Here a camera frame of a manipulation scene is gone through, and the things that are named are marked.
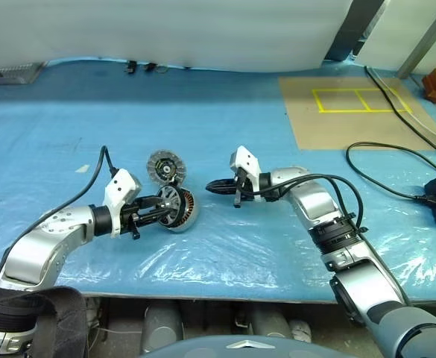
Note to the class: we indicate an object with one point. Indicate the blue plastic table cover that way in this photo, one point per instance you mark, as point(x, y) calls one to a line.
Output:
point(53, 130)

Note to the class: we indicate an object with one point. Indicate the white foam sheet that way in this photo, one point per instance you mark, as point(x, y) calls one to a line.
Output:
point(165, 30)

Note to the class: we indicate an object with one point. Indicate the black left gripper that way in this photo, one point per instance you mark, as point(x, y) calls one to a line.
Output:
point(133, 216)

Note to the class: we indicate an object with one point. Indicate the dark grey post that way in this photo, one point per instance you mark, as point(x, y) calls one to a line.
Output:
point(352, 28)

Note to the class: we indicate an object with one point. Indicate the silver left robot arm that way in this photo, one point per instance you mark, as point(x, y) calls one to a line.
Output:
point(46, 238)

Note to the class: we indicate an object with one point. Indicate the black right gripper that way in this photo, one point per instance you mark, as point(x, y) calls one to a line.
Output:
point(244, 190)

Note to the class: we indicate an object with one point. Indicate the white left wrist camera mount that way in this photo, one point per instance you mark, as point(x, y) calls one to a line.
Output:
point(120, 190)

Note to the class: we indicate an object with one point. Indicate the grey robot torso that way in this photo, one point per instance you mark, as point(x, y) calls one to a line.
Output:
point(240, 347)

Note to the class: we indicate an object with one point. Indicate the brown cardboard sheet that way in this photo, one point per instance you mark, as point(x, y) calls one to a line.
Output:
point(352, 125)

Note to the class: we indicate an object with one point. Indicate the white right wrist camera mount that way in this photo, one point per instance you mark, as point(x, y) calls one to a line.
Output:
point(245, 160)

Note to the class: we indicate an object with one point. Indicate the aluminium profile bar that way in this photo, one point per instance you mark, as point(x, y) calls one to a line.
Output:
point(426, 39)

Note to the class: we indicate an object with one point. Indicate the motor body with copper windings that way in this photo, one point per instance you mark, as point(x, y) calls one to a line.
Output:
point(182, 212)

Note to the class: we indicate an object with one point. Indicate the small white scrap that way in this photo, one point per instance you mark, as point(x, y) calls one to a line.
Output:
point(82, 168)

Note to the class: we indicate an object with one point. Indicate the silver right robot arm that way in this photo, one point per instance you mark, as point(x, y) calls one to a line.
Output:
point(314, 203)

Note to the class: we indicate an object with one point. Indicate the yellow tape rectangle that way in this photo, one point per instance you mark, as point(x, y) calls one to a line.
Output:
point(356, 90)

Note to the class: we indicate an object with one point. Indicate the grey cylinder under table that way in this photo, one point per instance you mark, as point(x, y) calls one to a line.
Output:
point(270, 320)
point(161, 324)

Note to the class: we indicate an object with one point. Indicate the small black clip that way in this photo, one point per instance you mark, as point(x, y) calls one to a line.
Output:
point(149, 67)
point(130, 67)

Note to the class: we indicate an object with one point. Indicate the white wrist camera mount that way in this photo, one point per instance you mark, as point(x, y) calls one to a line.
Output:
point(245, 160)
point(120, 190)

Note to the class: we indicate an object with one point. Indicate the grey metal grille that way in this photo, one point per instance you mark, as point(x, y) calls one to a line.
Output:
point(10, 72)

